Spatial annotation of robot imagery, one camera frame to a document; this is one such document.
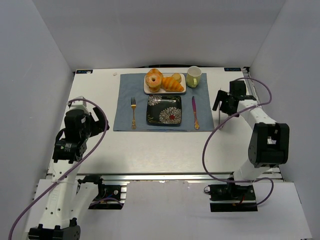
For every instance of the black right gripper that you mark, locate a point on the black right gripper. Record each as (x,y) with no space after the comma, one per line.
(225,100)

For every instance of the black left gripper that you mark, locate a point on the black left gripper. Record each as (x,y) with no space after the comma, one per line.
(97,122)

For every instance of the orange ring donut bread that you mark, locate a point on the orange ring donut bread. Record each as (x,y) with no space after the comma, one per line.
(153,81)

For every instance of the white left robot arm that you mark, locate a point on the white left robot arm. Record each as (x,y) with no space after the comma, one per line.
(63,211)

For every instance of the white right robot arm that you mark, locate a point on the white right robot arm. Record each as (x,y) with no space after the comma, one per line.
(269,143)

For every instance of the small round bread roll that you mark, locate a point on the small round bread roll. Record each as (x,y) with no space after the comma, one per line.
(177,77)

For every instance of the orange croissant bread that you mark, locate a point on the orange croissant bread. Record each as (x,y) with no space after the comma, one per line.
(171,85)

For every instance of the back orange donut bread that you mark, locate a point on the back orange donut bread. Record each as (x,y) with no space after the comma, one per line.
(154,71)

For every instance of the right blue table sticker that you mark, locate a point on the right blue table sticker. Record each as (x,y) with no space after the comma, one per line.
(232,69)

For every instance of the blue table sticker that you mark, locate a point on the blue table sticker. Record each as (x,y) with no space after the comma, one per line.
(232,69)
(84,71)

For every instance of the blue cloth placemat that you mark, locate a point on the blue cloth placemat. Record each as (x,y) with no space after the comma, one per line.
(131,85)

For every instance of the pale yellow mug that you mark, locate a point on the pale yellow mug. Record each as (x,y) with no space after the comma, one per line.
(193,76)

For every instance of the gold fork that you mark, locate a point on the gold fork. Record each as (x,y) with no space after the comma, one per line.
(133,106)

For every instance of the purple gold knife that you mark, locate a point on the purple gold knife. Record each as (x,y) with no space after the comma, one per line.
(196,123)

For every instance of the white rectangular serving tray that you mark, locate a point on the white rectangular serving tray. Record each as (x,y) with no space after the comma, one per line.
(162,91)

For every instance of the left blue table sticker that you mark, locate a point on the left blue table sticker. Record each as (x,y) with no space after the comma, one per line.
(84,71)

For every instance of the black floral square plate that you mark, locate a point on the black floral square plate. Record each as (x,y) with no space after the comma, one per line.
(164,110)

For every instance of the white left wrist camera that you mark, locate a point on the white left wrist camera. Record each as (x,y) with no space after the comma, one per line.
(78,103)

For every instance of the aluminium right side rail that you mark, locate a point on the aluminium right side rail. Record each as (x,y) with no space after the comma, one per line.
(249,83)

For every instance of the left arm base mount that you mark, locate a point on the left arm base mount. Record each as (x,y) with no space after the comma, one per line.
(108,197)

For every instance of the aluminium front table rail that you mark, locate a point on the aluminium front table rail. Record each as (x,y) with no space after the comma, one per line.
(272,174)

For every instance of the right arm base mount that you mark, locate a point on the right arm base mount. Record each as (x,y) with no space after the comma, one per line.
(231,197)

